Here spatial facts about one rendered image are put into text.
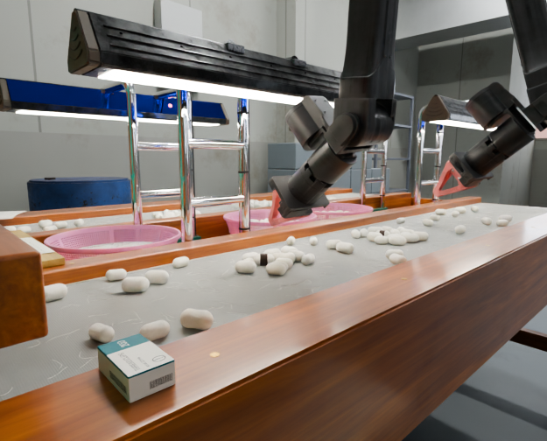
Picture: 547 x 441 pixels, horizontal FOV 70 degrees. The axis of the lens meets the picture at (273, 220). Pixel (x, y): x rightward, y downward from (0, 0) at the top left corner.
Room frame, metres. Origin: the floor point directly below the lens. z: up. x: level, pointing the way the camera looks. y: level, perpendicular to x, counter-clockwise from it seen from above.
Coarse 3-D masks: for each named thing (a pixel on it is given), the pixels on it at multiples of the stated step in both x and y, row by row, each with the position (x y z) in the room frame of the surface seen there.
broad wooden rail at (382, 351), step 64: (448, 256) 0.65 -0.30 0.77; (512, 256) 0.69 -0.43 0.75; (256, 320) 0.38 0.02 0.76; (320, 320) 0.38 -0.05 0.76; (384, 320) 0.40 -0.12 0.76; (448, 320) 0.52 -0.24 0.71; (512, 320) 0.72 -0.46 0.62; (64, 384) 0.27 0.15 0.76; (192, 384) 0.27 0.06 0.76; (256, 384) 0.28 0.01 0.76; (320, 384) 0.33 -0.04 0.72; (384, 384) 0.41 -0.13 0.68; (448, 384) 0.53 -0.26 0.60
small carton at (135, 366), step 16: (112, 352) 0.28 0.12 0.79; (128, 352) 0.28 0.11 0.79; (144, 352) 0.28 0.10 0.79; (160, 352) 0.28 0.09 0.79; (112, 368) 0.26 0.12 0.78; (128, 368) 0.25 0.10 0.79; (144, 368) 0.25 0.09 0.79; (160, 368) 0.26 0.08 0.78; (128, 384) 0.24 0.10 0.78; (144, 384) 0.25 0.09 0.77; (160, 384) 0.26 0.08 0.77; (128, 400) 0.24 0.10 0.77
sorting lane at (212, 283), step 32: (384, 224) 1.13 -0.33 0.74; (416, 224) 1.13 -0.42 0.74; (448, 224) 1.13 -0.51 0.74; (480, 224) 1.13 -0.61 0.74; (512, 224) 1.13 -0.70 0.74; (224, 256) 0.75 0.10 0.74; (320, 256) 0.75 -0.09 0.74; (352, 256) 0.75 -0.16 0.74; (384, 256) 0.75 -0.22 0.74; (416, 256) 0.75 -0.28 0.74; (96, 288) 0.56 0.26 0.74; (160, 288) 0.56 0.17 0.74; (192, 288) 0.56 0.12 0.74; (224, 288) 0.56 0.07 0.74; (256, 288) 0.56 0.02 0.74; (288, 288) 0.56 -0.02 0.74; (320, 288) 0.56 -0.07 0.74; (64, 320) 0.44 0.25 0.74; (96, 320) 0.44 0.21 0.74; (128, 320) 0.44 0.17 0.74; (224, 320) 0.44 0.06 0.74; (0, 352) 0.36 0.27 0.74; (32, 352) 0.36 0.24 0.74; (64, 352) 0.36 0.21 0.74; (96, 352) 0.36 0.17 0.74; (0, 384) 0.31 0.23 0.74; (32, 384) 0.31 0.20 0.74
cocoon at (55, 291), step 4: (52, 284) 0.51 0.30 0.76; (56, 284) 0.51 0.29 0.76; (60, 284) 0.51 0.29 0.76; (64, 284) 0.52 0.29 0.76; (48, 288) 0.50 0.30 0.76; (52, 288) 0.50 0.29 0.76; (56, 288) 0.51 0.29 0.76; (60, 288) 0.51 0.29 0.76; (64, 288) 0.51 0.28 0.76; (48, 292) 0.50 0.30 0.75; (52, 292) 0.50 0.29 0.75; (56, 292) 0.50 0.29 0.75; (60, 292) 0.51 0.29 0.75; (64, 292) 0.51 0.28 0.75; (48, 296) 0.49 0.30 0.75; (52, 296) 0.50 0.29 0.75; (56, 296) 0.50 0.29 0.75; (60, 296) 0.51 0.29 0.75; (64, 296) 0.51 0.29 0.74; (48, 300) 0.50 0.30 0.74; (52, 300) 0.50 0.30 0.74
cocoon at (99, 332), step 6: (96, 324) 0.39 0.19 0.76; (102, 324) 0.39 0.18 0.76; (90, 330) 0.39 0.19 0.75; (96, 330) 0.38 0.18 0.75; (102, 330) 0.38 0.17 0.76; (108, 330) 0.38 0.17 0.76; (90, 336) 0.38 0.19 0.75; (96, 336) 0.38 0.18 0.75; (102, 336) 0.38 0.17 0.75; (108, 336) 0.38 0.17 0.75; (102, 342) 0.38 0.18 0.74
